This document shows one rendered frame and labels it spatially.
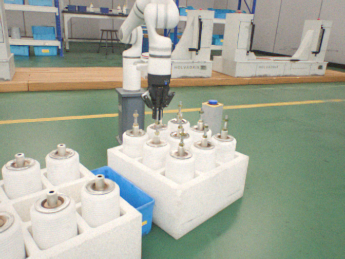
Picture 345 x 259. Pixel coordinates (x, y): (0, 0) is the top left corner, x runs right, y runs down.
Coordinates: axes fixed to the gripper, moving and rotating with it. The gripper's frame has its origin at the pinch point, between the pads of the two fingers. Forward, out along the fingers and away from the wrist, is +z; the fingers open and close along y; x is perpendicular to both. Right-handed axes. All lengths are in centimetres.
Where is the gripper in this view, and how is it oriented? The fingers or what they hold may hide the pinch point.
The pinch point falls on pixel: (157, 114)
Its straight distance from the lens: 98.5
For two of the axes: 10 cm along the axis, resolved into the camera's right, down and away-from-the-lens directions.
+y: 7.8, -1.7, 6.0
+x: -6.2, -3.0, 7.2
